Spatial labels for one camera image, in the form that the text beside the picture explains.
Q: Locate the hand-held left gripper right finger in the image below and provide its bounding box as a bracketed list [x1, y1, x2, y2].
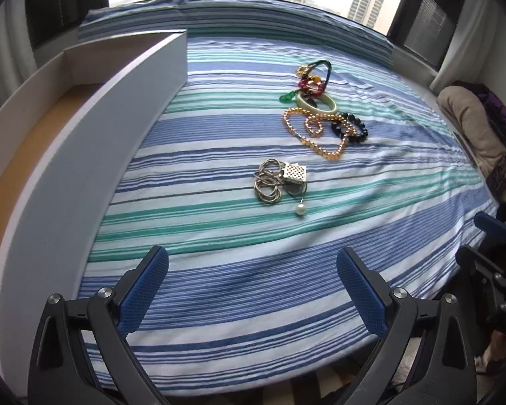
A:
[336, 248, 477, 405]

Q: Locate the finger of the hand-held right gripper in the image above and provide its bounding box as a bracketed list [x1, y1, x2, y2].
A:
[473, 212, 506, 258]

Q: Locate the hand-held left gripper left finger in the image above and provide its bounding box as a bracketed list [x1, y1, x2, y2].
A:
[27, 245, 171, 405]

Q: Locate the square silver pendant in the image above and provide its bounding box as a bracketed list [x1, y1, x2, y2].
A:
[280, 162, 308, 186]

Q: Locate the silver ring chain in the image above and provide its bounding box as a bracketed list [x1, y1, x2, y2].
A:
[253, 158, 287, 205]

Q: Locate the golden beaded necklace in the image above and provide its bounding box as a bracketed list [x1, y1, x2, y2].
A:
[283, 107, 350, 162]

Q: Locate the white box with cardboard bottom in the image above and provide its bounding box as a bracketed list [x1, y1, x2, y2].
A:
[0, 29, 189, 397]

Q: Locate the dark beaded bracelet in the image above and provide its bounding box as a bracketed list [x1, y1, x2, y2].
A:
[330, 112, 369, 143]

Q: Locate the pale green jade bangle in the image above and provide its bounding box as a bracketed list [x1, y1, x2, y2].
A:
[295, 91, 337, 114]

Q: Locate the blue green striped bedsheet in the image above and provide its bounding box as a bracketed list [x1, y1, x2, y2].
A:
[77, 0, 500, 397]

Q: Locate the beige cushion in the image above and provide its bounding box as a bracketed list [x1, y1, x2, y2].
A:
[436, 85, 506, 178]

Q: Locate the white curtain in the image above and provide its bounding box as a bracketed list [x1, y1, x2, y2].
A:
[0, 8, 38, 129]
[430, 0, 496, 93]

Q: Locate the dark window blind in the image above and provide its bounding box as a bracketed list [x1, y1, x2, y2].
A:
[25, 0, 110, 51]
[388, 0, 471, 72]

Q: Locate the grey high-rise building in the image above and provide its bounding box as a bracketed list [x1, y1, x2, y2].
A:
[348, 0, 391, 26]

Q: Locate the dark cord necklace gold clasp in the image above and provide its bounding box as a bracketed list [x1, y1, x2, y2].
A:
[296, 60, 334, 81]

